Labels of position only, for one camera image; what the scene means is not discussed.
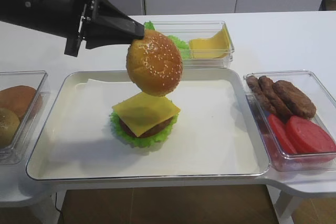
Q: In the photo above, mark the clear lettuce cheese container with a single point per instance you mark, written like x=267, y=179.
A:
x=187, y=31

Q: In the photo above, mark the brown meat patty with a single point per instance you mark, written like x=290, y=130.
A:
x=282, y=110
x=296, y=101
x=264, y=102

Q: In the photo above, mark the yellow cheese slice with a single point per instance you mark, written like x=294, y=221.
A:
x=142, y=112

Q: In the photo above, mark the green lettuce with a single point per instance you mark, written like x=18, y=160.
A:
x=140, y=142

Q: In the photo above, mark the brown meat patty front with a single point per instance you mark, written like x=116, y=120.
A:
x=296, y=101

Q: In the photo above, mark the sesame bun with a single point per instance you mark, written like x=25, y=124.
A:
x=9, y=124
x=154, y=63

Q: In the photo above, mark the brown meat patty back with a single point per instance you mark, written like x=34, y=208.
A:
x=264, y=102

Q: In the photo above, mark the plain bottom bun in box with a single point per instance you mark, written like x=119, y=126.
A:
x=19, y=99

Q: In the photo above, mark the red tomato slice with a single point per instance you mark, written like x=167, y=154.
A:
x=308, y=137
x=278, y=128

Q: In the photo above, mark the red tomato slice front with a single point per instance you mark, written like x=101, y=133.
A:
x=308, y=137

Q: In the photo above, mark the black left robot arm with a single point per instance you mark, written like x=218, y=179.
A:
x=25, y=13

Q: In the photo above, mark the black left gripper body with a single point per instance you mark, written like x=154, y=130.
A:
x=62, y=18

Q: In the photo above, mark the brown meat patty middle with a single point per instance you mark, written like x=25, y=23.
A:
x=282, y=110

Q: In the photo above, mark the white rectangular serving tray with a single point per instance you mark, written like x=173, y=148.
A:
x=41, y=167

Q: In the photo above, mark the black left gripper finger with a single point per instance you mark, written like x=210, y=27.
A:
x=99, y=36
x=107, y=21

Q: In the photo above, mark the clear patty tomato container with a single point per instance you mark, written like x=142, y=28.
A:
x=309, y=84

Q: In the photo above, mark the green lettuce leaf in box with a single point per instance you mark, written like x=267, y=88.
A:
x=180, y=44

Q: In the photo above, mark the yellow cheese slices in box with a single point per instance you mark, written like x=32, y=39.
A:
x=218, y=46

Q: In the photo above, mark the white paper sheet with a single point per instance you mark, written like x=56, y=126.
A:
x=210, y=130

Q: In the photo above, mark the clear bun container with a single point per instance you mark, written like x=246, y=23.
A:
x=14, y=153

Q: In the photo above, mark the red tomato slice back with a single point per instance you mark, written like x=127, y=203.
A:
x=278, y=128

